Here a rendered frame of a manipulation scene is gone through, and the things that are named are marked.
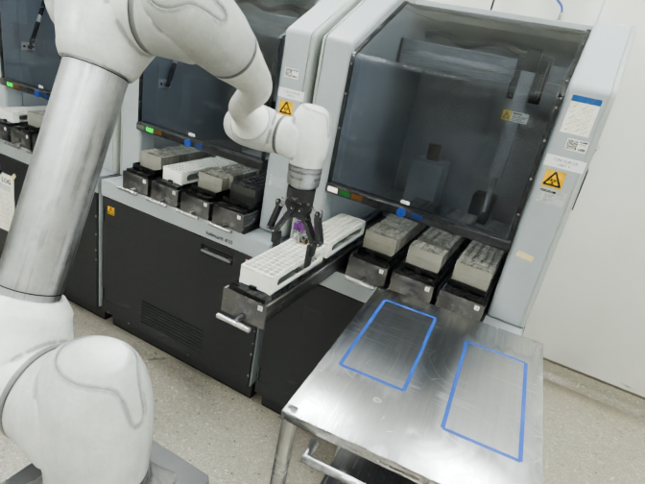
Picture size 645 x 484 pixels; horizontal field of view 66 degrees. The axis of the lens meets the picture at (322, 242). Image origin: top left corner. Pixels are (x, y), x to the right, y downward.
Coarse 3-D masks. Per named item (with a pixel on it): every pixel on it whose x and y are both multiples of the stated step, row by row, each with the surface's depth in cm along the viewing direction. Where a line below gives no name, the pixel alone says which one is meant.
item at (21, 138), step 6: (12, 126) 222; (18, 126) 223; (24, 126) 222; (12, 132) 222; (18, 132) 220; (24, 132) 219; (30, 132) 218; (36, 132) 221; (12, 138) 223; (18, 138) 222; (24, 138) 220; (30, 138) 218; (12, 144) 218; (18, 144) 221; (24, 144) 221; (30, 144) 219
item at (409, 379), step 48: (384, 288) 139; (384, 336) 116; (432, 336) 120; (480, 336) 124; (336, 384) 97; (384, 384) 99; (432, 384) 102; (480, 384) 105; (528, 384) 108; (288, 432) 89; (336, 432) 85; (384, 432) 87; (432, 432) 89; (480, 432) 91; (528, 432) 94; (336, 480) 142; (384, 480) 145; (432, 480) 79; (480, 480) 81; (528, 480) 83
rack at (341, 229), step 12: (336, 216) 173; (348, 216) 176; (324, 228) 162; (336, 228) 163; (348, 228) 166; (360, 228) 175; (324, 240) 151; (336, 240) 154; (348, 240) 165; (324, 252) 151
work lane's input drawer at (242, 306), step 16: (336, 256) 157; (320, 272) 145; (224, 288) 126; (240, 288) 125; (288, 288) 132; (304, 288) 139; (224, 304) 128; (240, 304) 125; (256, 304) 123; (272, 304) 123; (288, 304) 133; (224, 320) 123; (240, 320) 124; (256, 320) 124
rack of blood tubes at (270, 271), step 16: (288, 240) 146; (256, 256) 132; (272, 256) 135; (288, 256) 136; (304, 256) 138; (320, 256) 146; (240, 272) 127; (256, 272) 124; (272, 272) 126; (288, 272) 130; (256, 288) 126; (272, 288) 124
